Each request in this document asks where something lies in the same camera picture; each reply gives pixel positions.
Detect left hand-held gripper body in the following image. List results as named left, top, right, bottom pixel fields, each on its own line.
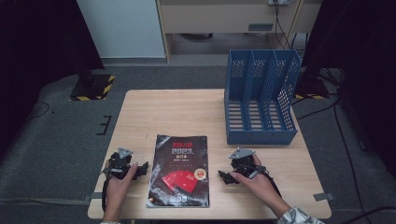
left=106, top=147, right=140, bottom=181

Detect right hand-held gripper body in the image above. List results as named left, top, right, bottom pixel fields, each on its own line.
left=228, top=147, right=262, bottom=179

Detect blue plastic file rack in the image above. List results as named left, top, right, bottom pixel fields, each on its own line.
left=223, top=49, right=302, bottom=147

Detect black magazine with red print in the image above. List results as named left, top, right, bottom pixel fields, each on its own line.
left=146, top=133, right=210, bottom=209

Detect person's right hand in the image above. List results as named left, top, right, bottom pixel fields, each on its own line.
left=229, top=153, right=282, bottom=207

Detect person's left hand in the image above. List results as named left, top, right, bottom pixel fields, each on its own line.
left=104, top=161, right=140, bottom=203

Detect black stand base hazard tape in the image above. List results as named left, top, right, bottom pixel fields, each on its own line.
left=293, top=73, right=330, bottom=101
left=69, top=66, right=117, bottom=102

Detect grey floor tape strip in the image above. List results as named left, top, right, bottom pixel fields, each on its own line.
left=0, top=196, right=92, bottom=207

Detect white cabinet panel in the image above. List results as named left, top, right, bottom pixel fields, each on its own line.
left=76, top=0, right=166, bottom=60

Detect beige wooden cabinet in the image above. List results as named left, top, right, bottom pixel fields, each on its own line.
left=155, top=0, right=323, bottom=63

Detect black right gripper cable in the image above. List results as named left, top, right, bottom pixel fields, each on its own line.
left=257, top=166, right=283, bottom=199

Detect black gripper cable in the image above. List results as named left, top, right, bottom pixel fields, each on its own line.
left=257, top=166, right=283, bottom=199
left=100, top=172, right=114, bottom=213

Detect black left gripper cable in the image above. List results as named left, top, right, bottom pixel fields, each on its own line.
left=100, top=172, right=114, bottom=213

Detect thin black floor cable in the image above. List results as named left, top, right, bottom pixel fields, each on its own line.
left=26, top=101, right=50, bottom=121

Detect black hanging cables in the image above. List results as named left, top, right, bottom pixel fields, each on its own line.
left=273, top=0, right=295, bottom=50

